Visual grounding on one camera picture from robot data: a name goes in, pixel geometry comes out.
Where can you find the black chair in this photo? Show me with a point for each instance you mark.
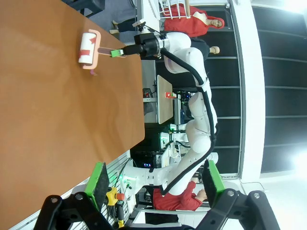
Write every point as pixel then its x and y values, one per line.
pixel 93 4

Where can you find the pink lint roller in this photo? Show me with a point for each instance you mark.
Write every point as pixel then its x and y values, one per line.
pixel 87 45

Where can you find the yellow red emergency stop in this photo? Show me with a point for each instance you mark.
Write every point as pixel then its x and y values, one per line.
pixel 111 195

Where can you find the mannequin in red hoodie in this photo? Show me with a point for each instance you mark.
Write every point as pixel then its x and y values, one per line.
pixel 189 24

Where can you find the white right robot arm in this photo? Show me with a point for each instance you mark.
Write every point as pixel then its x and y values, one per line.
pixel 199 134

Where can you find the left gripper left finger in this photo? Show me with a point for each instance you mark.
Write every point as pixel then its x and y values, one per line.
pixel 96 182

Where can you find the seated person in red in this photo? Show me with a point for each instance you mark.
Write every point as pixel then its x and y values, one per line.
pixel 172 201

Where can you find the bare-headed mannequin in black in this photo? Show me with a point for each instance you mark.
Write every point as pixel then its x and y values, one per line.
pixel 214 50

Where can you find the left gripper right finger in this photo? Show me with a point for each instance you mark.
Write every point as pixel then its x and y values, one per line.
pixel 213 182

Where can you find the small purple paper scrap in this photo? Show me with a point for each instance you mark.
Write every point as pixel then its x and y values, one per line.
pixel 93 72

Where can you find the small wooden table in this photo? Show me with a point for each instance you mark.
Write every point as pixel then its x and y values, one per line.
pixel 164 105

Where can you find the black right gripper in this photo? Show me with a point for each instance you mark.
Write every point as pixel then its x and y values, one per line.
pixel 148 45

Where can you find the black computer tower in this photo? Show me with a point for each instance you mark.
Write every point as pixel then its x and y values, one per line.
pixel 146 160

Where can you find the bare legs black shorts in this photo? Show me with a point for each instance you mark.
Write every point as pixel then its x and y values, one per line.
pixel 124 26

